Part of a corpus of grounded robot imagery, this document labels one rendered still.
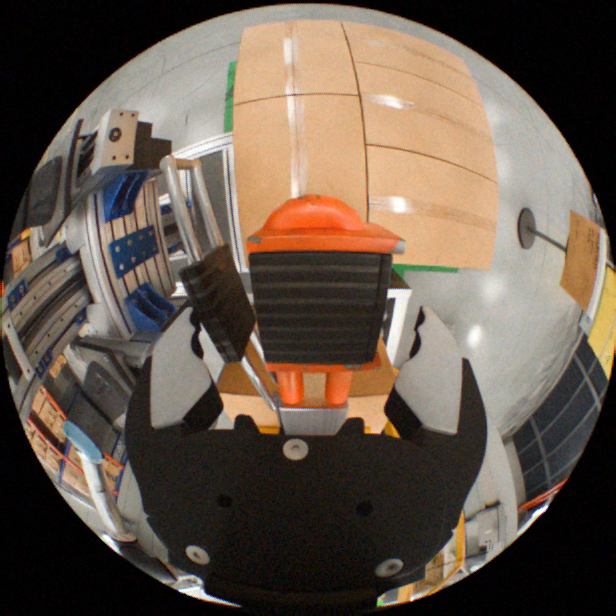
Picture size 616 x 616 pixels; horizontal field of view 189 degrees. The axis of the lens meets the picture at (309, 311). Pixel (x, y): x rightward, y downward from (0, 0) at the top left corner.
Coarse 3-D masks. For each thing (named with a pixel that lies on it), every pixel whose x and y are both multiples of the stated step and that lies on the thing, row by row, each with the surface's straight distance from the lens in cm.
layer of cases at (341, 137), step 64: (256, 64) 89; (320, 64) 85; (384, 64) 92; (448, 64) 120; (256, 128) 72; (320, 128) 69; (384, 128) 73; (448, 128) 88; (256, 192) 67; (320, 192) 65; (384, 192) 69; (448, 192) 80; (448, 256) 83
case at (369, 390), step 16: (256, 352) 54; (384, 352) 55; (224, 368) 53; (240, 368) 51; (256, 368) 50; (384, 368) 51; (224, 384) 49; (240, 384) 48; (272, 384) 46; (352, 384) 46; (368, 384) 47; (384, 384) 47; (224, 400) 50; (240, 400) 48; (256, 400) 46; (352, 400) 45; (368, 400) 46; (384, 400) 47; (256, 416) 52; (272, 416) 51; (352, 416) 51; (368, 416) 52; (384, 416) 54
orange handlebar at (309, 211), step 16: (288, 208) 11; (304, 208) 11; (320, 208) 11; (336, 208) 11; (352, 208) 12; (272, 224) 11; (288, 224) 11; (304, 224) 11; (320, 224) 11; (336, 224) 11; (352, 224) 11; (288, 384) 17; (336, 384) 17; (288, 400) 19; (336, 400) 19
